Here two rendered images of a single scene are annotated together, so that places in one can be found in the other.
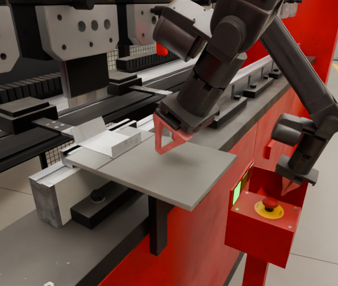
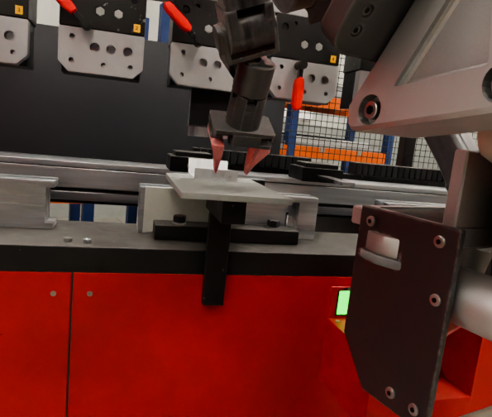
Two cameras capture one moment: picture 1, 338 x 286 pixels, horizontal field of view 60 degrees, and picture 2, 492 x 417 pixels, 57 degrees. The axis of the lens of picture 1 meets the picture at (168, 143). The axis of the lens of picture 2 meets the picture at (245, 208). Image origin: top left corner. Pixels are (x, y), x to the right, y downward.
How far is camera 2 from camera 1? 0.59 m
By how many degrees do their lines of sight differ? 43
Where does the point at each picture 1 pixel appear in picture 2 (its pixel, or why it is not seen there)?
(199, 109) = (231, 119)
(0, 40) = (131, 56)
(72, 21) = (194, 57)
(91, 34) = (212, 71)
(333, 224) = not seen: outside the picture
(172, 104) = (217, 115)
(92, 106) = (269, 184)
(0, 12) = (136, 40)
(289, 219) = not seen: hidden behind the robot
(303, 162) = not seen: hidden behind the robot
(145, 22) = (284, 76)
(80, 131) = (198, 164)
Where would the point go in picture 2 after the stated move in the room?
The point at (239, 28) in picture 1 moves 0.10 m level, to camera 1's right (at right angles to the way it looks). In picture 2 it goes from (217, 28) to (274, 21)
